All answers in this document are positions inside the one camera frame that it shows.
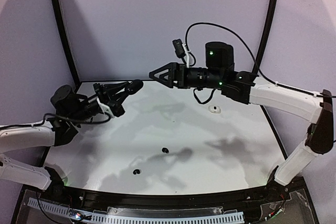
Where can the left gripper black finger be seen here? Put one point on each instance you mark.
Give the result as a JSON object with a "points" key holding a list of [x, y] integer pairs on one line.
{"points": [[116, 86], [120, 97]]}

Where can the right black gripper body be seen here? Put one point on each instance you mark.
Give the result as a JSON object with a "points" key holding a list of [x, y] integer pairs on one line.
{"points": [[177, 75]]}

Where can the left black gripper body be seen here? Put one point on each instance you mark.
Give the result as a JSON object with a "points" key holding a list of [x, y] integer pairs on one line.
{"points": [[106, 97]]}

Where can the black earbud charging case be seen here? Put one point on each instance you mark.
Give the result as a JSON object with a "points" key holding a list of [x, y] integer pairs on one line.
{"points": [[133, 87]]}

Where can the white earbud charging case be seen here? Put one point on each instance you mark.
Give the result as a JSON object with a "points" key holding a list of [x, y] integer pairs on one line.
{"points": [[214, 109]]}

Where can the black earbud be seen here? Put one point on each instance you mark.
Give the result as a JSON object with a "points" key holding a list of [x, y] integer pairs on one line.
{"points": [[136, 172], [165, 150]]}

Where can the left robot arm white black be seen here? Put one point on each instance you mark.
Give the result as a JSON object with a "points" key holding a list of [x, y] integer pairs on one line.
{"points": [[59, 128]]}

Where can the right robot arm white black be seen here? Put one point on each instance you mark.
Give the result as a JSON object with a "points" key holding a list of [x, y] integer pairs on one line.
{"points": [[250, 88]]}

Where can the black earbud front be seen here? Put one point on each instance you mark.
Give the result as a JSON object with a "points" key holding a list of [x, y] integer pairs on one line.
{"points": [[136, 172]]}

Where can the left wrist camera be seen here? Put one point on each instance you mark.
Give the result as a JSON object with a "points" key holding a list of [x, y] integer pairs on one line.
{"points": [[111, 108]]}

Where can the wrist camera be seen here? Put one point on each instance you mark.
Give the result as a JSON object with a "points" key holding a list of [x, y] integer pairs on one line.
{"points": [[111, 108], [183, 53]]}

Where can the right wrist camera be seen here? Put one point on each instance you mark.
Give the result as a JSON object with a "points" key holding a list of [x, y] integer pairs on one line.
{"points": [[183, 53]]}

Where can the black front aluminium rail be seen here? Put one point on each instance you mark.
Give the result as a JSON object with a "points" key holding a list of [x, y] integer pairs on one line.
{"points": [[90, 199]]}

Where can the left black frame post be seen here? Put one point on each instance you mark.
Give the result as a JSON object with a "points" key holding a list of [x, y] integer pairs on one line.
{"points": [[56, 6]]}

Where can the black frame post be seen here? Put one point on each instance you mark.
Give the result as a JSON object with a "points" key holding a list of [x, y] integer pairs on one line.
{"points": [[56, 6], [265, 34]]}

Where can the right black frame post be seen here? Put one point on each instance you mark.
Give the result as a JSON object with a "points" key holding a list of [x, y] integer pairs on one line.
{"points": [[265, 34]]}

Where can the white slotted cable duct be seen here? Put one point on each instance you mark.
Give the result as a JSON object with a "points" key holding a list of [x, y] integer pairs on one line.
{"points": [[127, 215]]}

